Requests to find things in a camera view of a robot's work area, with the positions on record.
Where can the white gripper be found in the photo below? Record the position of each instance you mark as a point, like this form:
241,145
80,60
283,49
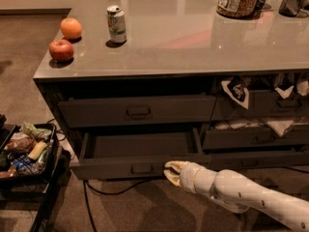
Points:
187,176

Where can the white paper in drawer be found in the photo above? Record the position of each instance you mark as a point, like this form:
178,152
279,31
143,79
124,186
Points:
279,125

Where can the green white soda can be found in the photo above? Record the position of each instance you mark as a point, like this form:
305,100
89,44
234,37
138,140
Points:
116,24

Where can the red apple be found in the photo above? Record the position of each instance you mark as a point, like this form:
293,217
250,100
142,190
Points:
61,50

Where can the dark glass container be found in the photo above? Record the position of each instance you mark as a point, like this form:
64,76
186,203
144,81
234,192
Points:
291,8

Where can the grey cabinet with countertop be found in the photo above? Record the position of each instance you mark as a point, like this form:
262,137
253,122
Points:
173,48

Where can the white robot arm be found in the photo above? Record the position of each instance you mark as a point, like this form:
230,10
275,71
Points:
236,193

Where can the orange fruit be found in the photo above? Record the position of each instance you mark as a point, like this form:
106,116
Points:
71,28

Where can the black white snack bag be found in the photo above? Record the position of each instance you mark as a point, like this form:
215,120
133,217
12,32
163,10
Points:
235,88

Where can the black tray of snacks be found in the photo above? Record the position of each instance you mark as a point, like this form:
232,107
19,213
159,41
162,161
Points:
27,152

